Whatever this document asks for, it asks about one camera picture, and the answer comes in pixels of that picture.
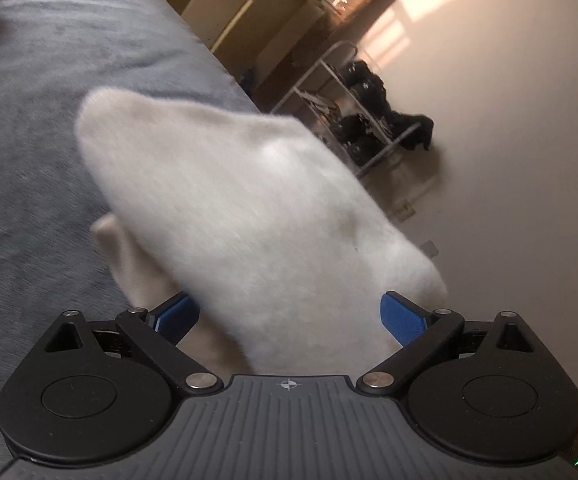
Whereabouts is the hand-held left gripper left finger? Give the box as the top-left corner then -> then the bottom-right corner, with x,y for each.
44,291 -> 222,397

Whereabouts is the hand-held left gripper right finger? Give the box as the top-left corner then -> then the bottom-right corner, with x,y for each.
356,290 -> 537,397

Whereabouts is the cream fleece sweater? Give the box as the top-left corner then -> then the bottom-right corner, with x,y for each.
75,86 -> 448,377

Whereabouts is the folded white cloth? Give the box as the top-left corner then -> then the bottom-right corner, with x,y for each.
90,214 -> 180,311

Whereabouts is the metal shoe rack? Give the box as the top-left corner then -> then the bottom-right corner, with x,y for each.
270,41 -> 436,179

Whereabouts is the pair of black shoes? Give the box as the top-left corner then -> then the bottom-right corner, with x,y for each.
331,59 -> 436,161

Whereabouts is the grey bed blanket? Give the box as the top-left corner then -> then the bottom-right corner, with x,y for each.
0,0 -> 262,480

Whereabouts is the light wooden desk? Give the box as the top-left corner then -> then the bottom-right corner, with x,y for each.
151,0 -> 340,111

